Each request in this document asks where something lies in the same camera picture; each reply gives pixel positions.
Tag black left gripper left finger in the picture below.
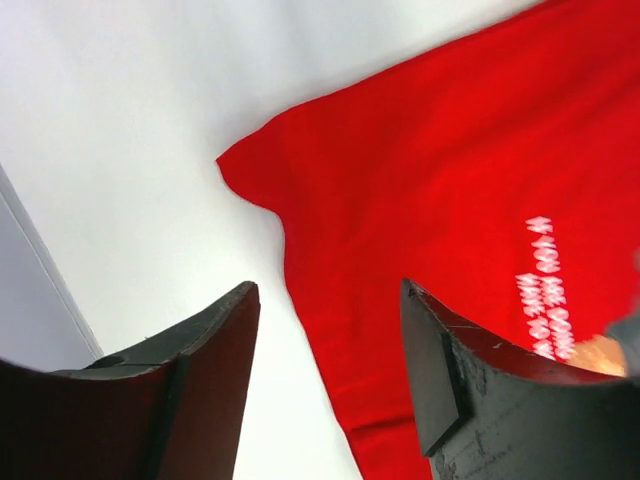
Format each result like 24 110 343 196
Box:
1 281 260 479

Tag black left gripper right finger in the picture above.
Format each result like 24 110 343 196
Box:
401 280 639 480

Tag red printed t shirt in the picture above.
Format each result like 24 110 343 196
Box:
218 1 639 479

